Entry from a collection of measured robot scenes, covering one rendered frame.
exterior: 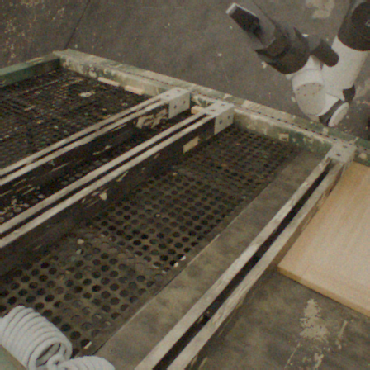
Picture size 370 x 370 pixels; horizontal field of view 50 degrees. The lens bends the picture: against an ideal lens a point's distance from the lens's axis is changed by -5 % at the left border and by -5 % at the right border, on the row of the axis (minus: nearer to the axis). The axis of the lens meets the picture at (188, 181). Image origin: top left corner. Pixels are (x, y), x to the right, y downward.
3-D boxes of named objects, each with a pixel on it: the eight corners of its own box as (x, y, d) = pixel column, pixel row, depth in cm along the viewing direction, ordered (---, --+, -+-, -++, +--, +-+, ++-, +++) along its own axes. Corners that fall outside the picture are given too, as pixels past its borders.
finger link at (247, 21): (237, 1, 65) (258, 16, 69) (224, 15, 66) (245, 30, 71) (241, 6, 64) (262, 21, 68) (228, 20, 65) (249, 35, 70)
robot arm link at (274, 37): (253, -14, 71) (285, 14, 80) (217, 24, 76) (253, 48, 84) (288, 25, 65) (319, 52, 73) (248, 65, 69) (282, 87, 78)
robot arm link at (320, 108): (283, 84, 96) (293, 114, 113) (315, 109, 92) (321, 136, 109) (312, 53, 95) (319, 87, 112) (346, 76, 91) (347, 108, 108)
